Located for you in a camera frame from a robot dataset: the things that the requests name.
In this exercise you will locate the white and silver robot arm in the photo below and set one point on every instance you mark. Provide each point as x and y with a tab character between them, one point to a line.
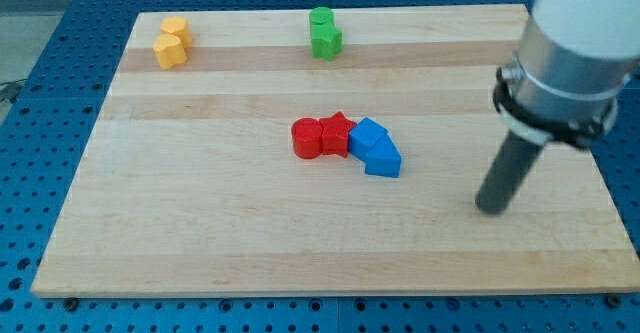
573	59

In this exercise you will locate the wooden board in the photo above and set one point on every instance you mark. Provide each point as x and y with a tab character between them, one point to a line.
189	185

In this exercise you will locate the red cylinder block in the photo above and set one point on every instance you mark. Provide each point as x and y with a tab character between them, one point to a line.
307	138

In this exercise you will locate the red star block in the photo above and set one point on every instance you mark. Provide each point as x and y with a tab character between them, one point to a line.
335	135

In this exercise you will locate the blue cube block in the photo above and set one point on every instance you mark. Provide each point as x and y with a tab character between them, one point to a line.
364	136

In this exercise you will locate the blue triangle block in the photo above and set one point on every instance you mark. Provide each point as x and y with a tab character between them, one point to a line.
383	159

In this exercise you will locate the green star block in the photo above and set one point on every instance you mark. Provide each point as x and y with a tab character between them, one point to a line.
326	41

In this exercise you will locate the green cylinder block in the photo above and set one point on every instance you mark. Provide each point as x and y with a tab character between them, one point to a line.
321	16

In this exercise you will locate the yellow heart block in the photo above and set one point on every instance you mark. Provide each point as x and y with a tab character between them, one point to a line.
169	51

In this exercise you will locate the yellow hexagon block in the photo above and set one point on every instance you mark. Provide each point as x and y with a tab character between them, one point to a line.
178	26

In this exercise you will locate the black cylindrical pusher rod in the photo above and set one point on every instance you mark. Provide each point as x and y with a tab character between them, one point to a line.
509	168

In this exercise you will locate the blue perforated table mat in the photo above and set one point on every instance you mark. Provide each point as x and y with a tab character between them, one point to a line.
65	61

